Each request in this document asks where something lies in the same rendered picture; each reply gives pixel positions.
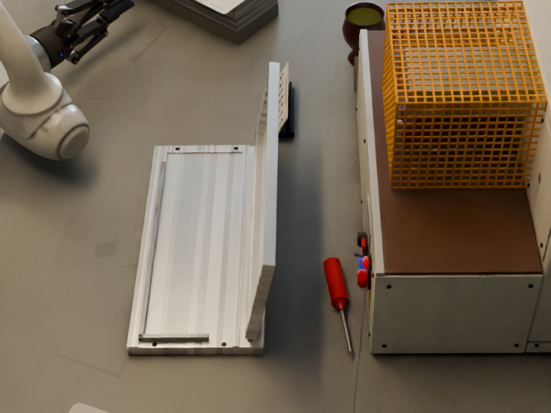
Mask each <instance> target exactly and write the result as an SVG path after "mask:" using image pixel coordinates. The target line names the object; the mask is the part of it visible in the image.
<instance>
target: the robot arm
mask: <svg viewBox="0 0 551 413"><path fill-rule="evenodd" d="M133 6H134V2H132V1H130V0H74V1H72V2H68V3H67V4H65V5H56V6H55V11H57V18H56V19H55V20H53V21H52V23H51V24H50V25H49V26H46V27H42V28H40V29H37V30H36V31H34V32H33V33H32V34H30V35H25V34H24V35H23V34H22V33H21V31H20V29H19V28H18V26H17V25H16V23H15V21H14V20H13V19H12V18H11V16H10V14H9V13H8V11H7V9H6V8H5V7H4V6H3V4H2V2H1V1H0V128H1V129H3V130H4V131H5V132H6V133H7V134H8V135H9V136H10V137H11V138H13V139H14V140H15V141H17V142H18V143H19V144H20V145H22V146H23V147H25V148H27V149H29V150H30V151H31V152H34V153H35V154H37V155H39V156H41V157H45V158H47V159H51V160H54V161H65V160H67V159H70V158H73V157H76V156H77V155H78V154H80V153H81V152H82V151H83V149H84V148H85V146H86V145H87V143H88V141H89V131H90V128H89V123H88V121H87V120H86V118H85V116H84V114H83V113H82V111H81V110H80V109H79V108H78V107H77V106H75V103H74V101H73V100H72V99H71V97H70V96H69V95H68V93H67V92H66V90H65V89H64V88H63V87H62V85H61V83H60V81H59V79H58V78H57V77H55V76H54V75H51V74H50V73H51V69H52V68H54V67H55V66H58V65H59V64H61V63H62V62H64V60H65V59H66V60H68V61H69V62H71V63H72V64H74V65H76V64H77V63H78V62H79V61H80V59H81V57H82V56H83V55H84V54H86V53H87V52H88V51H89V50H91V49H92V48H93V47H94V46H96V45H97V44H98V43H99V42H100V41H102V40H103V39H104V38H105V37H107V36H108V31H107V27H108V26H109V25H110V24H111V23H112V22H113V21H114V20H116V19H118V18H119V17H120V15H121V14H122V13H124V12H125V11H127V10H129V9H130V8H131V7H133ZM103 9H105V10H103ZM102 10H103V11H102ZM100 11H101V12H100ZM98 13H99V16H100V17H99V16H97V19H96V20H93V21H91V22H89V23H88V24H86V25H84V26H82V25H83V24H85V23H86V22H87V21H88V20H90V19H91V18H93V17H94V16H96V15H97V14H98ZM70 15H73V16H70ZM101 17H102V18H101ZM64 18H66V19H65V20H63V19H64Z"/></svg>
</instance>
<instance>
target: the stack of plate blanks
mask: <svg viewBox="0 0 551 413"><path fill-rule="evenodd" d="M149 1H150V2H153V3H155V4H157V5H158V6H160V7H163V8H165V9H167V10H168V11H171V12H173V13H175V14H176V15H178V16H181V17H183V18H185V19H186V20H189V21H191V22H193V23H194V24H196V25H199V26H201V27H203V28H204V29H206V30H209V31H211V32H213V33H214V34H217V35H219V36H221V37H222V38H224V39H227V40H229V41H230V42H232V43H234V44H236V45H239V44H240V43H242V42H243V41H244V40H245V39H247V38H248V37H249V36H251V35H252V34H254V33H255V32H256V31H258V30H259V29H261V28H262V27H263V26H264V25H265V24H267V23H268V22H269V21H271V20H272V19H274V18H275V17H276V16H278V15H279V12H278V2H277V0H246V1H245V2H243V3H241V4H240V5H239V6H237V7H236V8H235V9H234V10H232V11H229V12H228V13H226V14H221V13H220V12H218V11H215V10H213V9H211V8H210V7H207V6H205V5H203V4H202V3H200V2H196V1H194V0H149Z"/></svg>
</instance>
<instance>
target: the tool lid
mask: <svg viewBox="0 0 551 413"><path fill-rule="evenodd" d="M279 91H280V63H276V62H269V65H268V69H267V73H266V81H265V85H264V89H263V94H262V101H261V106H260V110H259V114H258V118H257V126H256V130H255V134H254V142H253V144H254V154H253V177H252V196H251V215H250V221H251V229H250V235H249V251H248V287H247V305H246V311H247V320H246V328H245V338H248V339H256V340H257V336H258V332H259V329H260V325H261V322H262V316H263V312H264V310H265V306H266V300H267V297H268V293H269V290H270V286H271V281H272V277H273V274H274V270H275V267H276V205H277V167H278V129H279Z"/></svg>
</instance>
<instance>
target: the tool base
mask: <svg viewBox="0 0 551 413"><path fill-rule="evenodd" d="M234 147H238V148H239V149H238V150H234ZM175 148H180V150H179V151H176V150H175ZM253 154H254V146H251V147H249V145H209V146H155V148H154V154H153V165H152V171H151V177H150V183H149V190H148V200H147V206H146V212H145V218H144V224H143V235H142V242H141V248H140V254H139V264H138V270H137V276H136V282H135V288H134V300H133V306H132V312H131V317H130V328H129V334H128V340H127V350H128V354H129V355H264V346H265V317H266V307H265V310H264V312H263V316H262V322H261V325H260V329H259V332H258V336H257V340H256V339H248V338H245V328H246V320H247V311H246V305H247V287H248V251H249V235H250V229H251V221H250V215H251V196H252V177H253ZM162 161H165V162H166V172H165V179H164V185H163V192H162V204H161V210H160V217H159V224H158V231H157V243H156V250H155V256H154V262H153V275H152V282H151V288H150V294H149V301H148V313H147V320H146V327H145V334H209V342H139V339H138V335H139V323H140V316H141V310H142V304H143V292H144V286H145V279H146V273H147V267H148V255H149V248H150V243H151V236H152V230H153V218H154V211H155V206H156V199H157V187H158V180H159V175H160V168H161V162H162ZM223 342H225V343H227V345H226V346H225V347H223V346H222V345H221V344H222V343H223ZM153 343H157V346H156V347H153V346H152V344H153Z"/></svg>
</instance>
